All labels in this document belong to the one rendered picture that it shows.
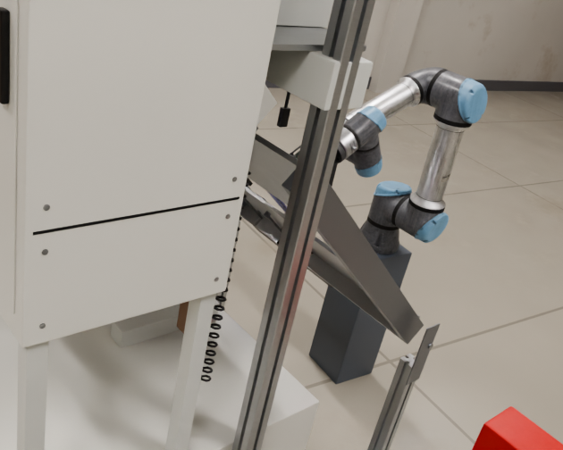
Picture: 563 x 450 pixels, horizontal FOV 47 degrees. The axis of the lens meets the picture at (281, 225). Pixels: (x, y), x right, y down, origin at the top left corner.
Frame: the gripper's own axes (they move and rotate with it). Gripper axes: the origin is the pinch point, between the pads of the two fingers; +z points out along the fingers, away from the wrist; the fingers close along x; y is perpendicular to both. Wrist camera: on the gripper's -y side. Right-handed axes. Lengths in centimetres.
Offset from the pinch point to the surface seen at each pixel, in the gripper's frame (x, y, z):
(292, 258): 42, 33, 22
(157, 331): 4.0, -4.9, 42.0
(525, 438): 75, -11, 6
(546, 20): -277, -343, -539
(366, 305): 23.5, -25.6, -2.1
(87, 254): 38, 56, 47
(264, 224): -19.5, -25.4, -2.7
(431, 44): -298, -282, -372
